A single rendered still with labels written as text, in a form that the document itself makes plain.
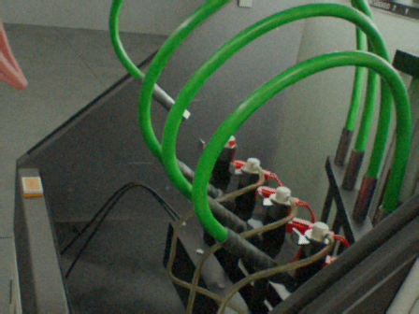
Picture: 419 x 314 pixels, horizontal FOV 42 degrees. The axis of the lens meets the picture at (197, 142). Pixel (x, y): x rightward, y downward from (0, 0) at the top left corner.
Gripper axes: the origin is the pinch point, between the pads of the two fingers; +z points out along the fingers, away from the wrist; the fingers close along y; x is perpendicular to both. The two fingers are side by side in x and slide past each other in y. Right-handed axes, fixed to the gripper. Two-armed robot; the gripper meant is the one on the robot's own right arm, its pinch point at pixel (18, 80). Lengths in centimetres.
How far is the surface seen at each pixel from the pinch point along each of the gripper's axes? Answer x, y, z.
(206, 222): -8.7, 6.5, 19.5
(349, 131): 22, 25, 38
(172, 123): -1.4, 8.8, 12.4
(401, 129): -3.8, 26.3, 26.6
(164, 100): 26.6, 5.4, 17.7
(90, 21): 679, -103, 53
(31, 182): 34.3, -22.5, 16.9
